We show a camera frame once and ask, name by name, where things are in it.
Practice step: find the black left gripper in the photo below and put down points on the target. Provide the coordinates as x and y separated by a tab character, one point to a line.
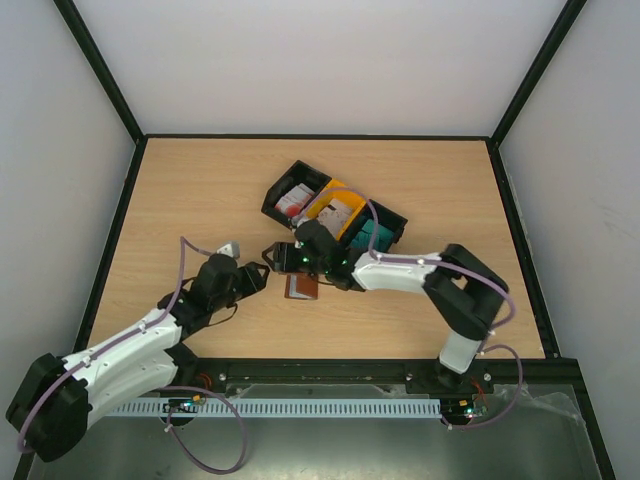
252	280

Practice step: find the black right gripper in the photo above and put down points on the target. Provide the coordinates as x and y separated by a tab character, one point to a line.
285	257

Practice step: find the brown leather card holder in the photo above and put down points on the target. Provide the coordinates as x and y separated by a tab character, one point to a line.
301	286

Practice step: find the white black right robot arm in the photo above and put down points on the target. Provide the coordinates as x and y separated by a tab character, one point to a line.
471	298

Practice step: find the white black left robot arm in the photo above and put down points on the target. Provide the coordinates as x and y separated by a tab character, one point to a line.
60	398

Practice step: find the red white card stack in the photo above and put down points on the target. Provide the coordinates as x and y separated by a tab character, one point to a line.
294	200

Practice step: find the green card stack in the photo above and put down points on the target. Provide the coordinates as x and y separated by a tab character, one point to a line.
383	237

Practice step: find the black plastic bin left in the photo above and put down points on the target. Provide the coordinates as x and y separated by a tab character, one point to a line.
298	172

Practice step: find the yellow plastic bin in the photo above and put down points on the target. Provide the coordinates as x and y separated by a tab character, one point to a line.
335	190

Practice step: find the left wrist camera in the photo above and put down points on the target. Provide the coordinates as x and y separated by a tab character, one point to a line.
230	249

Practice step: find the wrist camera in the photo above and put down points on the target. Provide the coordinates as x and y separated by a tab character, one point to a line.
230	249
298	220

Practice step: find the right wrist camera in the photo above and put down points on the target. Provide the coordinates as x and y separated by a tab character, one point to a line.
298	220

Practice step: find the black metal frame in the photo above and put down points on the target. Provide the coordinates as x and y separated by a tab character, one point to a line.
553	369

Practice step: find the light blue cable duct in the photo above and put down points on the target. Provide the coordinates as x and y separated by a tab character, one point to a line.
284	408

